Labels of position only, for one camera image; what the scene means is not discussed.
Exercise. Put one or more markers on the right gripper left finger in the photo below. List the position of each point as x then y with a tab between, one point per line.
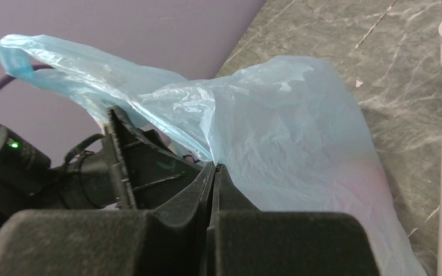
167	240

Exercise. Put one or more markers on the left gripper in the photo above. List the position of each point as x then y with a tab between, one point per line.
144	173

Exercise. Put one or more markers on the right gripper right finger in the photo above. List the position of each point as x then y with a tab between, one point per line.
242	240

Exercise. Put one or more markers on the blue plastic bag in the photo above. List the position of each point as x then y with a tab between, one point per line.
290	135

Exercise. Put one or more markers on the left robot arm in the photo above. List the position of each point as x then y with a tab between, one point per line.
27	180

